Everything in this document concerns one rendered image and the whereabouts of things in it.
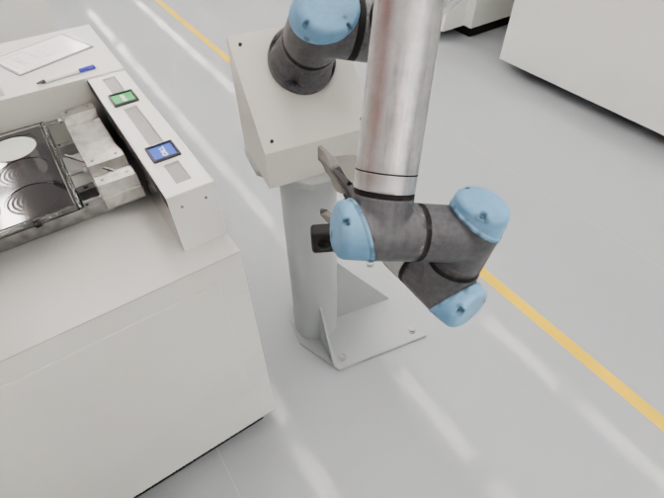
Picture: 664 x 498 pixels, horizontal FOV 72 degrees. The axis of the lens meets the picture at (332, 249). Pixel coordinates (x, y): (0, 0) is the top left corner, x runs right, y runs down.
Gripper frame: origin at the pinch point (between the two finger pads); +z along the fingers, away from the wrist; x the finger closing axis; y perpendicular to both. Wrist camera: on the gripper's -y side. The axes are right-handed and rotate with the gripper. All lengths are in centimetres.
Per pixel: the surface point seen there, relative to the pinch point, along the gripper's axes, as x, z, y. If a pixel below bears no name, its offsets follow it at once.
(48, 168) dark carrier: -9, 46, -39
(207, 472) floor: -97, 1, -43
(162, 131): -3.1, 35.0, -15.7
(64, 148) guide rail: -15, 61, -34
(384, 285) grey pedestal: -99, 25, 48
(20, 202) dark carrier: -8, 37, -46
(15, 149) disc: -9, 57, -43
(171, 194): -2.0, 14.3, -21.9
